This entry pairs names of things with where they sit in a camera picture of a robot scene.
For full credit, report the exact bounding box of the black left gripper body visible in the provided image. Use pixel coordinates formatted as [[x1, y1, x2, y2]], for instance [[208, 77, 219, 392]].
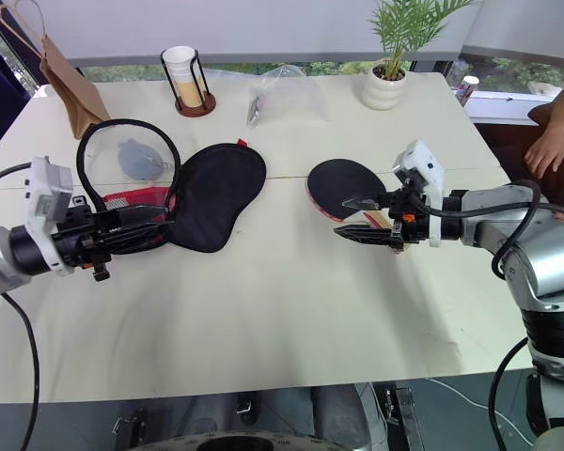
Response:
[[51, 195, 124, 283]]

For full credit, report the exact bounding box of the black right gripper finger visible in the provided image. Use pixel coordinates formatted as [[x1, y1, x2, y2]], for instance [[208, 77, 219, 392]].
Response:
[[342, 191, 394, 211], [333, 224, 396, 247]]

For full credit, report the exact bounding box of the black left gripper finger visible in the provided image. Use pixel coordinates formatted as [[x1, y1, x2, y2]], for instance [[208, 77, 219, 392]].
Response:
[[112, 219, 178, 256], [116, 204, 169, 226]]

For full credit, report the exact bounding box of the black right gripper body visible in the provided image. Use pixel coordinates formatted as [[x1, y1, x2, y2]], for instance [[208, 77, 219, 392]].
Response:
[[387, 185, 432, 256]]

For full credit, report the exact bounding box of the black rubber table tennis paddle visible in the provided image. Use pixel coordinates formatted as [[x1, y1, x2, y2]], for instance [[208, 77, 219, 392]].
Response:
[[305, 159, 394, 233]]

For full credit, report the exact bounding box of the black and red paddle case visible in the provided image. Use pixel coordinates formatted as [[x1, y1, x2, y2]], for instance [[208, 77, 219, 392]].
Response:
[[74, 118, 269, 256]]

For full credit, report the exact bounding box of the white ribbed plant pot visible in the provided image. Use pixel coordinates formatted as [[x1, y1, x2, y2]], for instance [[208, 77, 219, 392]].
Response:
[[360, 63, 412, 112]]

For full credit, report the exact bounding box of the clear plastic bag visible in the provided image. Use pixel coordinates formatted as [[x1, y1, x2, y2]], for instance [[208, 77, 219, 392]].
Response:
[[246, 64, 328, 130]]

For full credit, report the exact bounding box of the brown paper bag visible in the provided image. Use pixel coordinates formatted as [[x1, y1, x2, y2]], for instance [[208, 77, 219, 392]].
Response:
[[0, 0, 113, 140]]

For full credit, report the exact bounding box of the white paper cup stack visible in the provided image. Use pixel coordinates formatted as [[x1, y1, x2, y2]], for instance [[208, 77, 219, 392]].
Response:
[[163, 45, 206, 107]]

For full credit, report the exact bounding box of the white and red can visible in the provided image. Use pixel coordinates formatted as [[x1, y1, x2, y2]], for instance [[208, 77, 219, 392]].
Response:
[[460, 74, 480, 105]]

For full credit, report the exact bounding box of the bystander dark blue clothing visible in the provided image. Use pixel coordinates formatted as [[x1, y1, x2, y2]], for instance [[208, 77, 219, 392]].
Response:
[[0, 36, 30, 163]]

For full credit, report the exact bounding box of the green palm plant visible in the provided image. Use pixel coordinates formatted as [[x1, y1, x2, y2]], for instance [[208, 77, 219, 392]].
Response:
[[368, 0, 477, 81]]

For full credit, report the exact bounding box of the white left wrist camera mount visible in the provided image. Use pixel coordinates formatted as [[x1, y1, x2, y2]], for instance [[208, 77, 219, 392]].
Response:
[[24, 156, 76, 275]]

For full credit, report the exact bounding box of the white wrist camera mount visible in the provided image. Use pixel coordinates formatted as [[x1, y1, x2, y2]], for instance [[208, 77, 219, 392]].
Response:
[[24, 156, 76, 275], [391, 138, 448, 249]]

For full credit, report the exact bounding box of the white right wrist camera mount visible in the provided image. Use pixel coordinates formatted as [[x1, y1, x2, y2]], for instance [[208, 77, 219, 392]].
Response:
[[391, 138, 448, 249]]

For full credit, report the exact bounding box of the black wire cup holder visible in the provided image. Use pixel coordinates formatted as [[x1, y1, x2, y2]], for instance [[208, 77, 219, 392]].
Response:
[[161, 46, 217, 118]]

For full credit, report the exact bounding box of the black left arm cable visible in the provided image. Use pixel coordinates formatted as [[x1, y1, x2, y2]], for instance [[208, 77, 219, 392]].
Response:
[[0, 162, 41, 451]]

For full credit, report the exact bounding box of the metal table bracket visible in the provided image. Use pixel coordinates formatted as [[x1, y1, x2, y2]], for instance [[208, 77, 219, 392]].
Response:
[[114, 407, 148, 443], [384, 385, 423, 451]]

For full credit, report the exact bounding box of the white floor cable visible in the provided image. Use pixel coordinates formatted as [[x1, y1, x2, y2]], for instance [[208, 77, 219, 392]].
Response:
[[422, 375, 538, 443]]

